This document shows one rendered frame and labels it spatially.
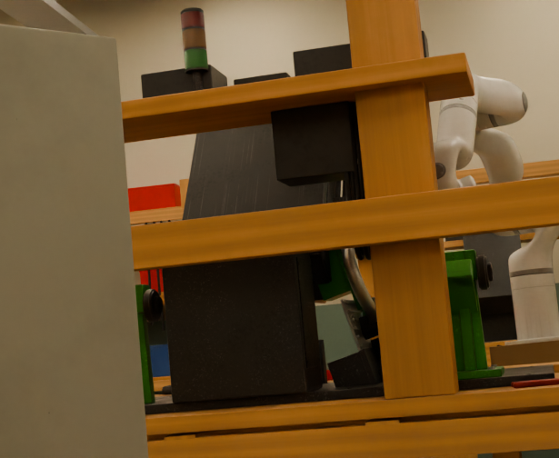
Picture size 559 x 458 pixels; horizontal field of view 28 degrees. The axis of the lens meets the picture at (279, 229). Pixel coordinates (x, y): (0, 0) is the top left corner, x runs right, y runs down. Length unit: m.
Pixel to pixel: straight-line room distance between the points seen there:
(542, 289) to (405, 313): 0.96
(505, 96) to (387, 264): 0.78
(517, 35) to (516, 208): 6.30
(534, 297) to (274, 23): 5.72
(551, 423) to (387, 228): 0.48
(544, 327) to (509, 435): 0.94
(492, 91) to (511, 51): 5.56
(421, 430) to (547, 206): 0.50
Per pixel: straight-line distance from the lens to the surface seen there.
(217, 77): 2.47
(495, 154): 3.00
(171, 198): 7.91
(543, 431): 2.23
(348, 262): 2.53
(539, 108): 8.34
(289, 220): 2.23
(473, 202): 2.18
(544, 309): 3.13
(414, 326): 2.23
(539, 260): 3.14
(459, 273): 2.36
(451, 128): 2.66
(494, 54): 8.41
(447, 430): 2.24
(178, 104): 2.34
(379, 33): 2.31
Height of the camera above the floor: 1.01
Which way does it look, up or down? 6 degrees up
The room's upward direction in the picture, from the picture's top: 5 degrees counter-clockwise
